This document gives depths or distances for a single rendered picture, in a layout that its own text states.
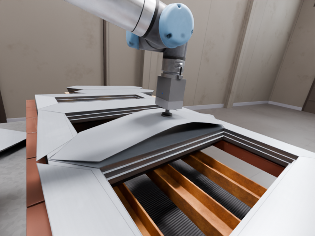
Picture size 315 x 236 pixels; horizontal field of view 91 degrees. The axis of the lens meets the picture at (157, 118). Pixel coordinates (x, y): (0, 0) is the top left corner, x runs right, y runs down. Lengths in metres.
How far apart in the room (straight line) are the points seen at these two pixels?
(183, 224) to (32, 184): 0.51
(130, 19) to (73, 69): 2.76
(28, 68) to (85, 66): 0.78
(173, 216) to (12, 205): 0.52
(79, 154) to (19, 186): 0.32
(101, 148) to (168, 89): 0.27
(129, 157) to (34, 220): 0.21
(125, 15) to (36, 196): 0.39
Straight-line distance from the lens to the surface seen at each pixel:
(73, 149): 0.46
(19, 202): 0.65
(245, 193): 0.66
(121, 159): 0.42
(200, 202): 0.60
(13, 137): 0.98
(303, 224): 0.41
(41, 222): 0.37
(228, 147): 0.78
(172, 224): 0.69
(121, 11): 0.33
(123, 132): 0.47
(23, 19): 3.10
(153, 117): 0.54
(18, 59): 3.08
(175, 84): 0.51
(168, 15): 0.34
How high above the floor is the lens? 1.10
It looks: 18 degrees down
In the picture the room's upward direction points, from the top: 6 degrees clockwise
